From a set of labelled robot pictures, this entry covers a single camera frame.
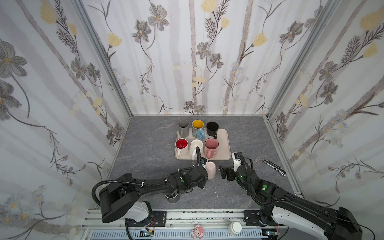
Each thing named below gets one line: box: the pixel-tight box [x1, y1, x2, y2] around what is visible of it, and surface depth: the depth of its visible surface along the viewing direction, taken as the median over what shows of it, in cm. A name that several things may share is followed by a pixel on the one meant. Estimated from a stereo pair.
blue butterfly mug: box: [191, 119, 205, 140], surface depth 103 cm
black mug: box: [164, 193, 181, 203], surface depth 74 cm
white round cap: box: [227, 221, 242, 236], surface depth 65 cm
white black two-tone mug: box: [206, 121, 219, 139], surface depth 103 cm
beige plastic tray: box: [174, 128, 231, 161], surface depth 97 cm
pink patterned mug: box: [204, 137, 219, 160], surface depth 92 cm
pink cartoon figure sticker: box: [191, 224, 204, 240], surface depth 69 cm
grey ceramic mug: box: [177, 119, 190, 138], surface depth 103 cm
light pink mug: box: [206, 161, 217, 180], surface depth 85 cm
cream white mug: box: [175, 138, 189, 157], surface depth 95 cm
